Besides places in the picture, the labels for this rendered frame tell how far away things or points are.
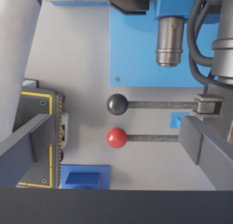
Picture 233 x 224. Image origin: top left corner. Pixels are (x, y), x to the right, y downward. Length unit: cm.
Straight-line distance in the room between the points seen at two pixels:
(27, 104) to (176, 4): 89
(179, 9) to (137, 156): 113
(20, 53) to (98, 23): 82
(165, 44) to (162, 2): 15
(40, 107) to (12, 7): 63
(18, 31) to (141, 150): 121
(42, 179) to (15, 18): 102
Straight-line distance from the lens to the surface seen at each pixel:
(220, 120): 31
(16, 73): 51
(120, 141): 28
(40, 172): 128
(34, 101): 106
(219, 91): 32
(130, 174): 160
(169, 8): 72
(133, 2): 73
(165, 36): 74
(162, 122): 138
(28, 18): 56
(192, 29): 55
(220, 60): 32
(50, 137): 17
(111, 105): 26
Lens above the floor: 124
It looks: 73 degrees down
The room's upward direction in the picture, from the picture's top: 177 degrees counter-clockwise
